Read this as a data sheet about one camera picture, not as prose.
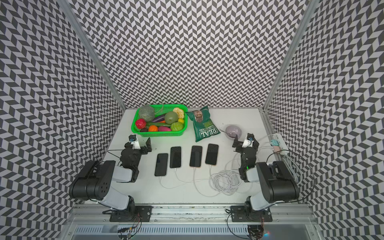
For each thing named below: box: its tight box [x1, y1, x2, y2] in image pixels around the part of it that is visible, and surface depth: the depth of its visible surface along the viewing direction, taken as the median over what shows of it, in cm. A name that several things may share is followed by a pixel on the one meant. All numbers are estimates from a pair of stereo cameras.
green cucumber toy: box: [146, 122, 171, 127], surface depth 104 cm
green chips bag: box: [185, 105, 221, 143], surface depth 103 cm
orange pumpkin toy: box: [148, 125, 159, 132], surface depth 101 cm
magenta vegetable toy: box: [158, 126, 172, 132], surface depth 100 cm
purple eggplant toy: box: [152, 113, 166, 123], surface depth 107 cm
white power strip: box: [273, 133, 290, 155], surface depth 100 cm
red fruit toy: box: [135, 118, 147, 129], surface depth 101 cm
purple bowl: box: [225, 125, 242, 140], surface depth 101 cm
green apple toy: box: [164, 111, 179, 125], surface depth 107 cm
